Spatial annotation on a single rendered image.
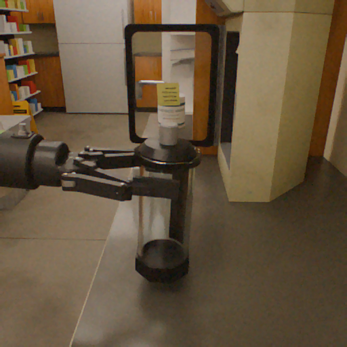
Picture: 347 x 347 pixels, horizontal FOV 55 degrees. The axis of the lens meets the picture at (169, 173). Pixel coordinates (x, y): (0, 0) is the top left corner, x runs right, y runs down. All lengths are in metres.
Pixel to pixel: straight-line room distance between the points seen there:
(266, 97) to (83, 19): 5.18
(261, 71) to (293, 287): 0.48
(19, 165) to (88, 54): 5.39
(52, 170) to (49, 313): 1.52
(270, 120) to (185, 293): 0.47
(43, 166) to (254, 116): 0.53
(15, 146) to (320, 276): 0.59
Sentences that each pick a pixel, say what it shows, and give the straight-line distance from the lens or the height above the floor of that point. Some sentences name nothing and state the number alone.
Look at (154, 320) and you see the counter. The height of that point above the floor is 0.94.
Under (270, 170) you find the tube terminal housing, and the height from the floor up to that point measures 1.03.
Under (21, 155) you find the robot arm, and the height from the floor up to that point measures 1.20.
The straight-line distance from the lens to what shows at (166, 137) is 0.52.
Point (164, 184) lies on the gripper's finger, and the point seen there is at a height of 1.17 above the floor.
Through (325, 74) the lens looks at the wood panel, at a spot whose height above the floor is 1.23.
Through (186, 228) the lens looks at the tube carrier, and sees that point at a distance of 0.57.
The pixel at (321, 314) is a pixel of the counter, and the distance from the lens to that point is 0.66.
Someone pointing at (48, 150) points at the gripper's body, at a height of 1.20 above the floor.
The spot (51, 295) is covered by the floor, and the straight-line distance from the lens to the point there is 2.11.
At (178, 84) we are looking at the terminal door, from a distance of 1.16.
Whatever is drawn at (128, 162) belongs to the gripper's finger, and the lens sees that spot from 0.60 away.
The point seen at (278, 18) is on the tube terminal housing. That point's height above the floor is 1.40.
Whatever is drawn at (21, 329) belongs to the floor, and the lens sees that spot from 1.99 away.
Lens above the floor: 1.38
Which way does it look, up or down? 23 degrees down
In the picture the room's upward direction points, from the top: straight up
